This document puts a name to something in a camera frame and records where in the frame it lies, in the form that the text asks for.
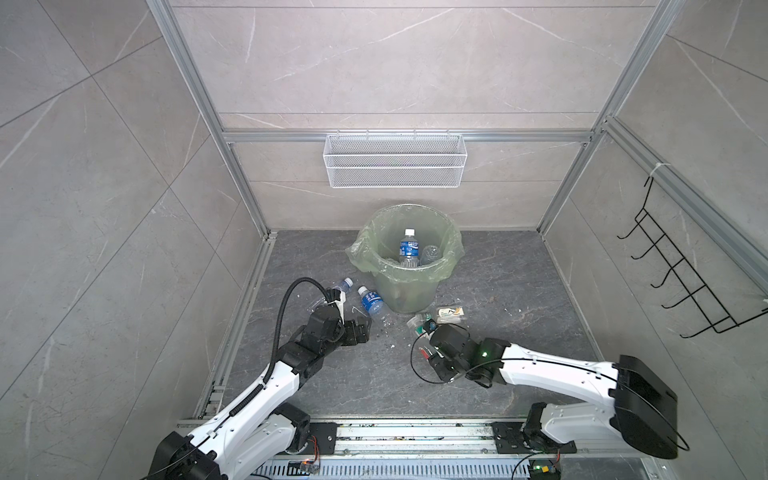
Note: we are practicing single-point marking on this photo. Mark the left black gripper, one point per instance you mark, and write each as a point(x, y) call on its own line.
point(355, 337)

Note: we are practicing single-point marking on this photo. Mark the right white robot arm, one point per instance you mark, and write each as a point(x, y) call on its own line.
point(623, 400)

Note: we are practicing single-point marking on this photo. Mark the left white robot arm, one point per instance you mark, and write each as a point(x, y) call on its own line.
point(260, 423)

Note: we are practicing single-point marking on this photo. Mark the green mesh trash bin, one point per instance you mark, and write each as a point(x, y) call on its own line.
point(407, 298)

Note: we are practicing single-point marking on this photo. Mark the green plastic bin liner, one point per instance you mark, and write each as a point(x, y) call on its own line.
point(376, 248)

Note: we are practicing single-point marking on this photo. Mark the clear bottle blue cap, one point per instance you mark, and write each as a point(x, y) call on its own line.
point(345, 285)

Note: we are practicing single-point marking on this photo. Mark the small green cap bottle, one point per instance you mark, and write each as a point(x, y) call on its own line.
point(412, 324)

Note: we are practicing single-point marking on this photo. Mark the small beige label package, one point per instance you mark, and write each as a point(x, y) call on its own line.
point(454, 314)

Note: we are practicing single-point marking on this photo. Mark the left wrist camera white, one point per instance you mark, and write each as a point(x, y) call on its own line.
point(338, 299)

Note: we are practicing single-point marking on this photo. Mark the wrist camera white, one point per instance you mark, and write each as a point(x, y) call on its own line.
point(428, 327)
point(338, 299)

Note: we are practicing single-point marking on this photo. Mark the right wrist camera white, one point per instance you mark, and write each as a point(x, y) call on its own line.
point(428, 327)

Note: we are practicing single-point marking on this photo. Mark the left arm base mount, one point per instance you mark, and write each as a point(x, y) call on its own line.
point(314, 437)

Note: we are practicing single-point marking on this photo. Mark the white wire wall basket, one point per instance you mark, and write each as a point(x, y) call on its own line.
point(357, 161)

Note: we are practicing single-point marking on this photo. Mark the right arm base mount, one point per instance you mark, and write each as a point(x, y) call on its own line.
point(518, 438)

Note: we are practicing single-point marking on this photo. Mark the black wire hook rack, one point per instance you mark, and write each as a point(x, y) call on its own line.
point(696, 290)

